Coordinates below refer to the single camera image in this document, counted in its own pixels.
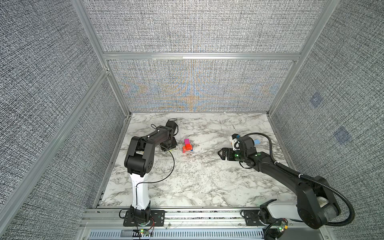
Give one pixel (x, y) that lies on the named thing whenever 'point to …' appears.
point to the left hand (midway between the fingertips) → (171, 148)
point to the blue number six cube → (191, 150)
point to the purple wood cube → (186, 141)
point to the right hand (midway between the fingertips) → (224, 152)
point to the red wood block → (188, 147)
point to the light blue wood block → (257, 141)
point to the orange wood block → (184, 149)
